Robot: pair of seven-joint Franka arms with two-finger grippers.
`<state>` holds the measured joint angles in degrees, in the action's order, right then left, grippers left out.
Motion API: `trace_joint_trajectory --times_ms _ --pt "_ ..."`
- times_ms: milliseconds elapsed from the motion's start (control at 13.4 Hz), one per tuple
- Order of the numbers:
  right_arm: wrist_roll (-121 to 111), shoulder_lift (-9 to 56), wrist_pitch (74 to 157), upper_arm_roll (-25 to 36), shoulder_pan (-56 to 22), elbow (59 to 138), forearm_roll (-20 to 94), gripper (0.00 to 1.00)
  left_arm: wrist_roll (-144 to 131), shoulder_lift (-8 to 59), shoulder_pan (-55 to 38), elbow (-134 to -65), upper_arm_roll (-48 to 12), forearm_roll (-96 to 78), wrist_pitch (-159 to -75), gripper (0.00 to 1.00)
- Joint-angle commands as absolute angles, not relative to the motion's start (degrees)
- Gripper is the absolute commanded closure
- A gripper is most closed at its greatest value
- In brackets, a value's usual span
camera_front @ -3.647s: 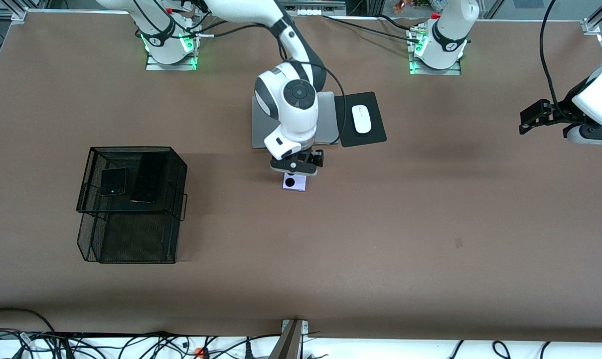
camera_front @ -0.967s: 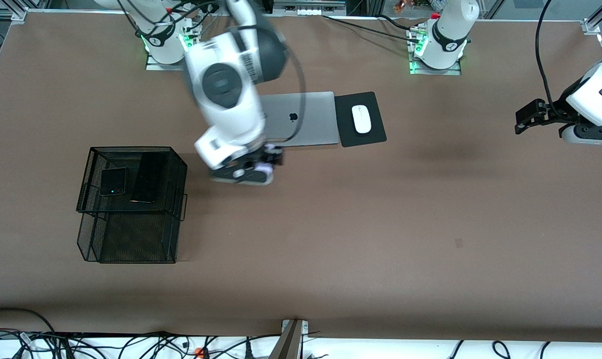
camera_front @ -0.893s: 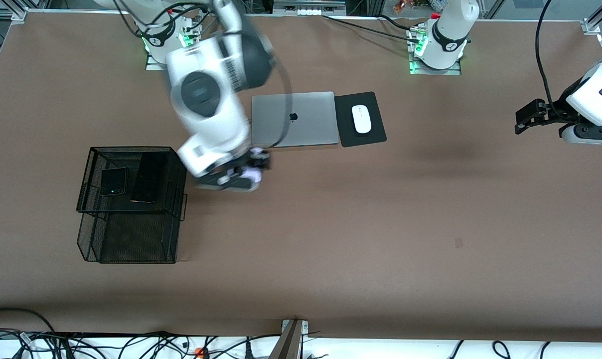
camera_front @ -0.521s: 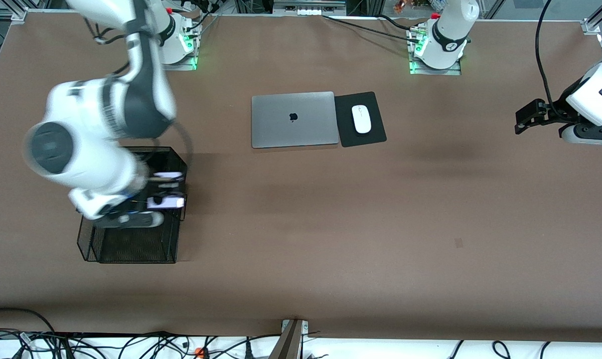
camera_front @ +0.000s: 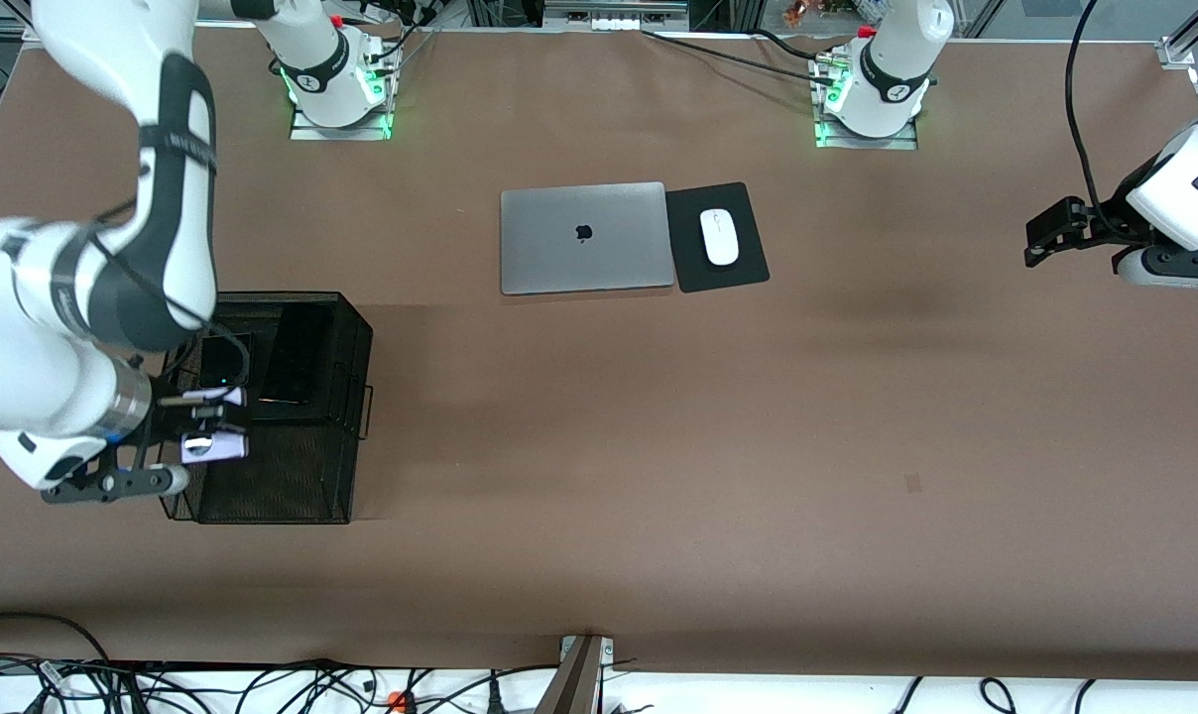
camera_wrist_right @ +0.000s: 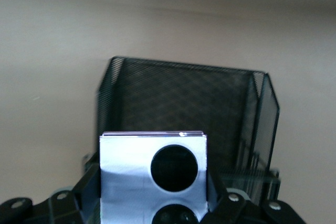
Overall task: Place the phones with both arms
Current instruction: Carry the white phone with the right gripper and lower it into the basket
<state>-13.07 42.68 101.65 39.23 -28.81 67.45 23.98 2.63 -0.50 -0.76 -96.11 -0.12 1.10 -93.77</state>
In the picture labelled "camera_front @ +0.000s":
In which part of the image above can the lilac flip phone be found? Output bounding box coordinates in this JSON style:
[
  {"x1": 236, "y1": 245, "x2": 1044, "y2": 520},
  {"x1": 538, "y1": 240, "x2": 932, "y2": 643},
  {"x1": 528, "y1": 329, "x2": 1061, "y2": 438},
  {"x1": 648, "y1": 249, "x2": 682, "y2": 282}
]
[{"x1": 180, "y1": 387, "x2": 251, "y2": 465}]

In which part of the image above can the small black flip phone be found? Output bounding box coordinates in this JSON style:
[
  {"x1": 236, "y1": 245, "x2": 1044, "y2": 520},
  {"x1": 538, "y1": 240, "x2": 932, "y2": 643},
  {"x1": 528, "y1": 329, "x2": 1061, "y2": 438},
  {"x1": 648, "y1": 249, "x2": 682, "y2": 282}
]
[{"x1": 200, "y1": 333, "x2": 255, "y2": 390}]

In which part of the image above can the long black slab phone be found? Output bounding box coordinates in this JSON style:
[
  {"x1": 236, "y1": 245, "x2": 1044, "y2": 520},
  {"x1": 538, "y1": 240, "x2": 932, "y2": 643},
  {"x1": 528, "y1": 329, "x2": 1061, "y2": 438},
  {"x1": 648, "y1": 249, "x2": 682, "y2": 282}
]
[{"x1": 258, "y1": 301, "x2": 334, "y2": 407}]

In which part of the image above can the black mouse pad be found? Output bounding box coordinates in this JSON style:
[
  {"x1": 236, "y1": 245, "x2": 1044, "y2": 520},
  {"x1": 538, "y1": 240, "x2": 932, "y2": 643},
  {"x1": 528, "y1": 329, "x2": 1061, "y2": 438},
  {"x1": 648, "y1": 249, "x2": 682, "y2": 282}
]
[{"x1": 664, "y1": 181, "x2": 771, "y2": 295}]

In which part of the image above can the white computer mouse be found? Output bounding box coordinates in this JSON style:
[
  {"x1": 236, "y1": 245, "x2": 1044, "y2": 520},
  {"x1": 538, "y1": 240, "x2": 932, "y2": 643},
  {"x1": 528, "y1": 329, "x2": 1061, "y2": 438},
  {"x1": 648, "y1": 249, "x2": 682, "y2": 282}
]
[{"x1": 699, "y1": 208, "x2": 741, "y2": 267}]

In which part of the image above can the grey closed laptop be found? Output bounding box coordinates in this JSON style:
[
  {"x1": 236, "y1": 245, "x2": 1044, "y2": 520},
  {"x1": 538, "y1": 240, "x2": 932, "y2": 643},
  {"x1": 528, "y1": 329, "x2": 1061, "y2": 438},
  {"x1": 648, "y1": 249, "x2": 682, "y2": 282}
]
[{"x1": 500, "y1": 181, "x2": 677, "y2": 297}]

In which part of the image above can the white power strip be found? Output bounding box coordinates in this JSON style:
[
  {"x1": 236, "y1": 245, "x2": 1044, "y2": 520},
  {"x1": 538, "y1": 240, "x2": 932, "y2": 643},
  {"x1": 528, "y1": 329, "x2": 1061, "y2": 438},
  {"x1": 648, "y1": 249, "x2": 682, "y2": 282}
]
[{"x1": 544, "y1": 0, "x2": 687, "y2": 31}]

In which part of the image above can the black wire mesh basket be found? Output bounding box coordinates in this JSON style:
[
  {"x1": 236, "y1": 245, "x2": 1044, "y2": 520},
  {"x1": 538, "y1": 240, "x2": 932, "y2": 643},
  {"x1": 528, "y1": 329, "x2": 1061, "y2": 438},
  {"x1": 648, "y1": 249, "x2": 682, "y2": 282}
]
[{"x1": 152, "y1": 291, "x2": 375, "y2": 525}]

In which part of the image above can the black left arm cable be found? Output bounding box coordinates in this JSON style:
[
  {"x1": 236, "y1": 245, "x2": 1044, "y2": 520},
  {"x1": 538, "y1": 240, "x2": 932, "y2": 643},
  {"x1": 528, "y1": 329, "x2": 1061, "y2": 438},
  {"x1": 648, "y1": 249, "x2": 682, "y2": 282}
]
[{"x1": 1064, "y1": 0, "x2": 1126, "y2": 239}]

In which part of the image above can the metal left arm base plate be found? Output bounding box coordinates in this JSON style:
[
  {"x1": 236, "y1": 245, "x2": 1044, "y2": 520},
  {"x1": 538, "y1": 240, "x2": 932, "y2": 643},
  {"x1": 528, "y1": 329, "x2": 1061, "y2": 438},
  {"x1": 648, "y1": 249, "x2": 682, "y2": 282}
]
[{"x1": 812, "y1": 50, "x2": 919, "y2": 152}]

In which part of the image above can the aluminium frame profile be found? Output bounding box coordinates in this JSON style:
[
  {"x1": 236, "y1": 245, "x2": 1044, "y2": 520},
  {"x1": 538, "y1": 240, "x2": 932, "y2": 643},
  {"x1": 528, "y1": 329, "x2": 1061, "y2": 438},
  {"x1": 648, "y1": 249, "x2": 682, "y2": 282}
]
[{"x1": 1157, "y1": 0, "x2": 1198, "y2": 70}]

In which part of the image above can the thick grey cable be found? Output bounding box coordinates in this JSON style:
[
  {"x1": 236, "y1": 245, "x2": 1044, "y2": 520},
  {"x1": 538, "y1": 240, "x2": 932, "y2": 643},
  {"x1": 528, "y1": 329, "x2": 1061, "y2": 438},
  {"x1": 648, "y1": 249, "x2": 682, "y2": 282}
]
[{"x1": 0, "y1": 612, "x2": 114, "y2": 685}]

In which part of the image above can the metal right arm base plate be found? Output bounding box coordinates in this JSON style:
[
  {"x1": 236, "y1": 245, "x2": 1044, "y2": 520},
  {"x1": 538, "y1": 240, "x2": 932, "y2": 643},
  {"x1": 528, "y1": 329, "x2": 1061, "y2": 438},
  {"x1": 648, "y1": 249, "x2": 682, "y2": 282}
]
[{"x1": 290, "y1": 40, "x2": 394, "y2": 142}]

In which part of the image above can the black cable on table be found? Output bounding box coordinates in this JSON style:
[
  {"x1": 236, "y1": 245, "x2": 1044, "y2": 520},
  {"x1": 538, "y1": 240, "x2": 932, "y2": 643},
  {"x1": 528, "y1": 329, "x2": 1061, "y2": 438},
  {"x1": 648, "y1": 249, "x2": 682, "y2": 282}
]
[{"x1": 642, "y1": 30, "x2": 838, "y2": 85}]

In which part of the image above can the grey metal camera post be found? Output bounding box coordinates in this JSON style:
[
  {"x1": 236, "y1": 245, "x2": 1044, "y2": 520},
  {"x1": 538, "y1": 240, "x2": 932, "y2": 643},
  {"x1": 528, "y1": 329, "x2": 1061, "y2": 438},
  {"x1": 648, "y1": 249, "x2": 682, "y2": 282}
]
[{"x1": 535, "y1": 635, "x2": 615, "y2": 714}]

